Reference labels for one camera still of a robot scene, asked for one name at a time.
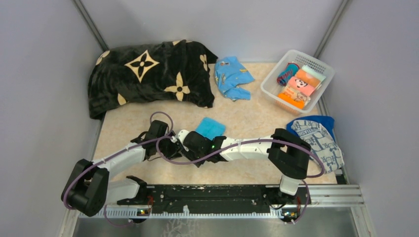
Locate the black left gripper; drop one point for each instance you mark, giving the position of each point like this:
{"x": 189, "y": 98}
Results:
{"x": 175, "y": 147}

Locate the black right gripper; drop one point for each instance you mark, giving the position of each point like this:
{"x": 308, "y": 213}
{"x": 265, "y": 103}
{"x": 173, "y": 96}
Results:
{"x": 188, "y": 154}

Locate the bright blue terry towel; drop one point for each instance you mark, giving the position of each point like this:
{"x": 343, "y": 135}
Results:
{"x": 210, "y": 128}

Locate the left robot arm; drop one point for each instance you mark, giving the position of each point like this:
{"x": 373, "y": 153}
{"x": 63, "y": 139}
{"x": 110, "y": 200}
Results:
{"x": 90, "y": 186}

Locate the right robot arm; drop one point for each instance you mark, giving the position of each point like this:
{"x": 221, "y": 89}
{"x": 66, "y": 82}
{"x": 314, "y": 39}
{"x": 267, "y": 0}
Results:
{"x": 287, "y": 152}

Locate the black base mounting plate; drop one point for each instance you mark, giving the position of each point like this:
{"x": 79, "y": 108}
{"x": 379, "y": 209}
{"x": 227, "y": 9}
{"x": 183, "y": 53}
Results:
{"x": 215, "y": 199}

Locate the black blanket with beige flowers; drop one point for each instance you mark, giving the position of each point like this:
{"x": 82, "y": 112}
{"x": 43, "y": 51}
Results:
{"x": 171, "y": 70}

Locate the light blue patterned cloth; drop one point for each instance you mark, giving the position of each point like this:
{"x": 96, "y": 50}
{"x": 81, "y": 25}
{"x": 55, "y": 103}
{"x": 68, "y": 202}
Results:
{"x": 229, "y": 74}

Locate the orange bear rolled towel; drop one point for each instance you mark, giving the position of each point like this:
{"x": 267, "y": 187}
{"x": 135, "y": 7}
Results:
{"x": 294, "y": 97}

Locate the pink panda rolled towel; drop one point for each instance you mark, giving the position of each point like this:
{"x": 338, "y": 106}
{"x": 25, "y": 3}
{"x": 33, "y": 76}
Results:
{"x": 301, "y": 86}

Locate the white plastic basket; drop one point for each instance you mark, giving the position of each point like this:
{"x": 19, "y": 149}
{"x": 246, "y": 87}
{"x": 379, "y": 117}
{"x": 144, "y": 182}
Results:
{"x": 271, "y": 88}

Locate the striped rolled towel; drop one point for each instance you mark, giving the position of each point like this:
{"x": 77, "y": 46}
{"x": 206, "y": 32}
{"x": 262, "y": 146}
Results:
{"x": 289, "y": 71}

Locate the white blue printed towel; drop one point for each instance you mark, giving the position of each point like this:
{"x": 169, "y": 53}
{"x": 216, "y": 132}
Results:
{"x": 322, "y": 145}

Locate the dark blue towel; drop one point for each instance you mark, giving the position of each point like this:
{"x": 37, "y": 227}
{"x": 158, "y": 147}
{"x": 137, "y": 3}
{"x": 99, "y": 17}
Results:
{"x": 327, "y": 122}

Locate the mint green rolled towel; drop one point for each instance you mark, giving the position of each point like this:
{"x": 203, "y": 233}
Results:
{"x": 314, "y": 73}

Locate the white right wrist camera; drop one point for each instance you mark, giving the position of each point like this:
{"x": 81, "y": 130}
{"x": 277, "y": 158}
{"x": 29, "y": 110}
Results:
{"x": 181, "y": 135}

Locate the aluminium frame rail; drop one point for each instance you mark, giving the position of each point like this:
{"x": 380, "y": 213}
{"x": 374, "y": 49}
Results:
{"x": 327, "y": 196}

